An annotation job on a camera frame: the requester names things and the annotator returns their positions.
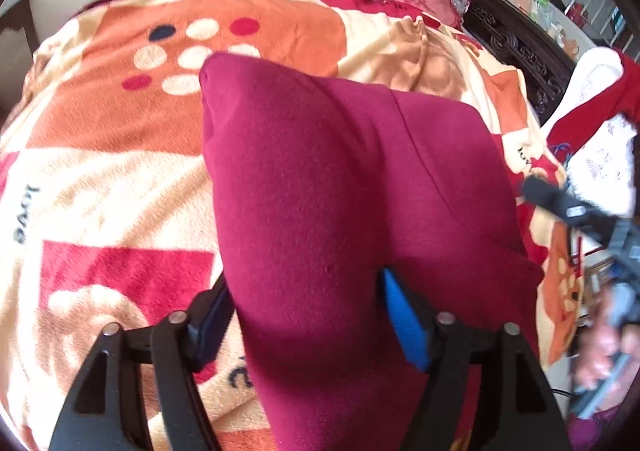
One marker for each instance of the person's right hand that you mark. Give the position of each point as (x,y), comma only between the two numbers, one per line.
(600,356)

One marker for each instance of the orange red printed blanket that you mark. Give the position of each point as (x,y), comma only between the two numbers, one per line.
(100,131)

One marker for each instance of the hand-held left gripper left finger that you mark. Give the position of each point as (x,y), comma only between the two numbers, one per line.
(212,331)

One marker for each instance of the dark carved wooden bed frame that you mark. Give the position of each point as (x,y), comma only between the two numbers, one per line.
(520,51)

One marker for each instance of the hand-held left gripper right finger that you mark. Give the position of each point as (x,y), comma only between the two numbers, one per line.
(405,326)

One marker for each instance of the white and red garment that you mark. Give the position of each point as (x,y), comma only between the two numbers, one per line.
(600,156)

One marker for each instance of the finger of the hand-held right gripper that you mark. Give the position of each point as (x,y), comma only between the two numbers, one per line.
(555,201)

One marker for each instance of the cluttered side table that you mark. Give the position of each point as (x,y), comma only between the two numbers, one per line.
(560,16)

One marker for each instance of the maroon fleece garment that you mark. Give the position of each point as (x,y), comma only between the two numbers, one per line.
(325,181)

